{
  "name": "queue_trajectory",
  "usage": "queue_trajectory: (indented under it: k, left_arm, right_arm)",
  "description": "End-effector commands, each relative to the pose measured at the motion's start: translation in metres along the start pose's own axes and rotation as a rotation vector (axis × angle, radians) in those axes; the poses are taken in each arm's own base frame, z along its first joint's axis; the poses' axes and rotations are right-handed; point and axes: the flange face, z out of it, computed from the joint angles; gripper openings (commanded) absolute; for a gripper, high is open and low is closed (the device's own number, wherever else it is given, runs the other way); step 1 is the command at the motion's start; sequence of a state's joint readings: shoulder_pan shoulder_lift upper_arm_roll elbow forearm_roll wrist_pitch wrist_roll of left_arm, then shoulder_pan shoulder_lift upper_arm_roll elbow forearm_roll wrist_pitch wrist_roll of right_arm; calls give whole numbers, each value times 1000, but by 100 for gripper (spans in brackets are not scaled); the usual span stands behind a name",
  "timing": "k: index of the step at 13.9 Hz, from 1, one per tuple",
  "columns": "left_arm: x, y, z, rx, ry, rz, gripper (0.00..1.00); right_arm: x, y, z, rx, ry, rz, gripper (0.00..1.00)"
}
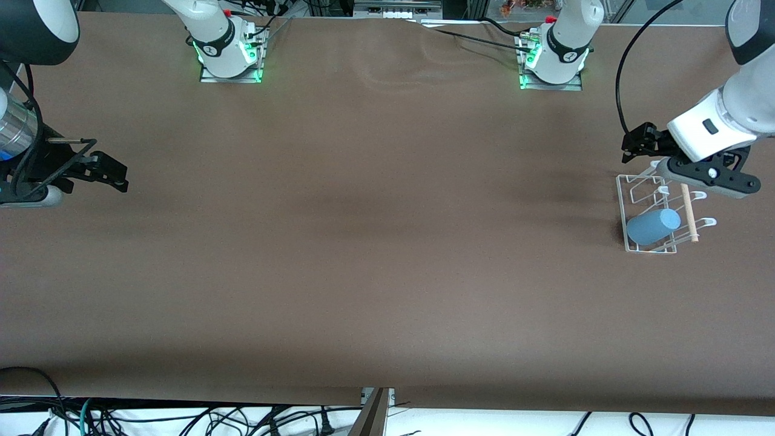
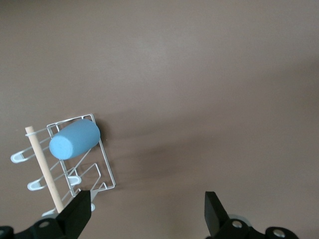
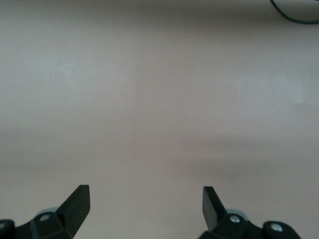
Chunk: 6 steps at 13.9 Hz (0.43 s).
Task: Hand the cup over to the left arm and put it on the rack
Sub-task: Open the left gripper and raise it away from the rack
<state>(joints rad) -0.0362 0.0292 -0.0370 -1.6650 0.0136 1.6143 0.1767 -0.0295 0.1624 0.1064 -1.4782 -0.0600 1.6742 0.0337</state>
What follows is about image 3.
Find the dark green cable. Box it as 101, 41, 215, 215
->
270, 0, 319, 25

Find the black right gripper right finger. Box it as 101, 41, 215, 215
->
199, 186, 302, 239

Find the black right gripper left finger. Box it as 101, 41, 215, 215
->
0, 184, 91, 239

